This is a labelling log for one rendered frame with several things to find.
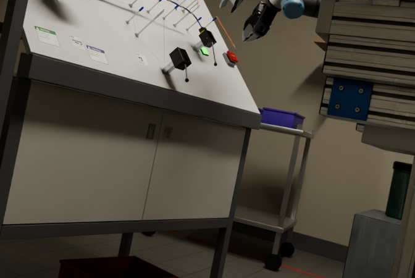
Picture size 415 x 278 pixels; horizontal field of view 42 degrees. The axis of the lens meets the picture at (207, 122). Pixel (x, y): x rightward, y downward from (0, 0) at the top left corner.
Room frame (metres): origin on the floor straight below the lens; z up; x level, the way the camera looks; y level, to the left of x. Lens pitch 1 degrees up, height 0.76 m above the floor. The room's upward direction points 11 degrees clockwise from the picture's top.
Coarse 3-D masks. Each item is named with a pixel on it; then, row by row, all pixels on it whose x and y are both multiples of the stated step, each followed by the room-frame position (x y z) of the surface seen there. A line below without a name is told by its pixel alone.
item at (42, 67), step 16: (32, 64) 1.39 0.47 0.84; (48, 64) 1.43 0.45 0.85; (64, 64) 1.47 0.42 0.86; (48, 80) 1.44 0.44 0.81; (64, 80) 1.48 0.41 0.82; (80, 80) 1.53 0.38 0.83; (96, 80) 1.57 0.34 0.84; (112, 80) 1.62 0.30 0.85; (128, 80) 1.67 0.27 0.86; (112, 96) 1.63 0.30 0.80; (128, 96) 1.68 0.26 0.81; (144, 96) 1.74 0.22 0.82; (160, 96) 1.80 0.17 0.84; (176, 96) 1.86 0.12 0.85; (192, 112) 1.95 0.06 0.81; (208, 112) 2.03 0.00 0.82; (224, 112) 2.11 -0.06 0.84; (240, 112) 2.20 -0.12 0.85; (256, 128) 2.32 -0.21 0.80
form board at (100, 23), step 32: (32, 0) 1.53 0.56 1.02; (64, 0) 1.66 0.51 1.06; (96, 0) 1.81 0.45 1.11; (128, 0) 1.99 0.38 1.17; (192, 0) 2.49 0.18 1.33; (32, 32) 1.45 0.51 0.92; (64, 32) 1.56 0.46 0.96; (96, 32) 1.69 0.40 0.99; (128, 32) 1.85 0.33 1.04; (160, 32) 2.04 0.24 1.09; (192, 32) 2.28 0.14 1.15; (96, 64) 1.59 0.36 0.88; (128, 64) 1.73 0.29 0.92; (160, 64) 1.90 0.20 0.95; (192, 64) 2.10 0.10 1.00; (224, 64) 2.35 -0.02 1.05; (192, 96) 1.96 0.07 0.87; (224, 96) 2.16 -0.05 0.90
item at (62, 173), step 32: (32, 96) 1.46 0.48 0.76; (64, 96) 1.54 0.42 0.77; (96, 96) 1.64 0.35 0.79; (32, 128) 1.47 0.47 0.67; (64, 128) 1.56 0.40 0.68; (96, 128) 1.66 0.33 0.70; (128, 128) 1.76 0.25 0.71; (32, 160) 1.49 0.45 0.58; (64, 160) 1.58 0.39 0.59; (96, 160) 1.68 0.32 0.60; (128, 160) 1.79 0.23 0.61; (32, 192) 1.51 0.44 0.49; (64, 192) 1.60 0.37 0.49; (96, 192) 1.70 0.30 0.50; (128, 192) 1.81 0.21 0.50
